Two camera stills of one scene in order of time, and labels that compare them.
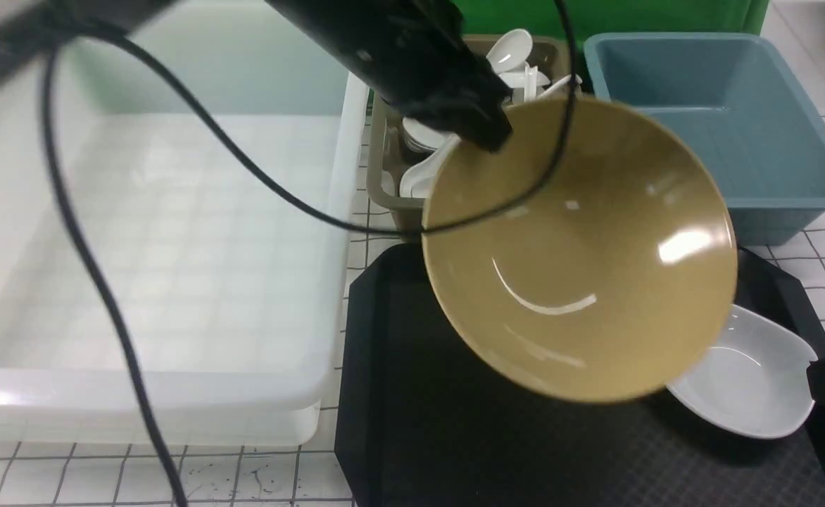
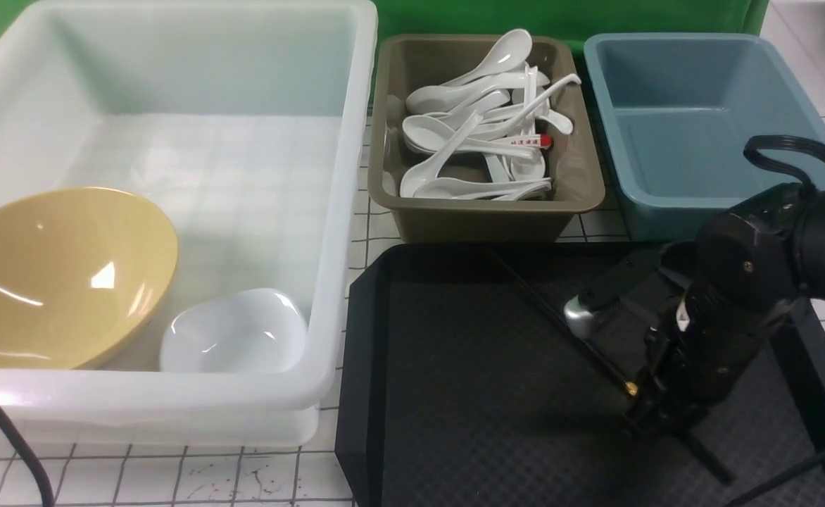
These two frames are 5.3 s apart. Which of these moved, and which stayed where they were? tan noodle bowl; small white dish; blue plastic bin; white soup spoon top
Moved: tan noodle bowl; small white dish
Stayed: blue plastic bin; white soup spoon top
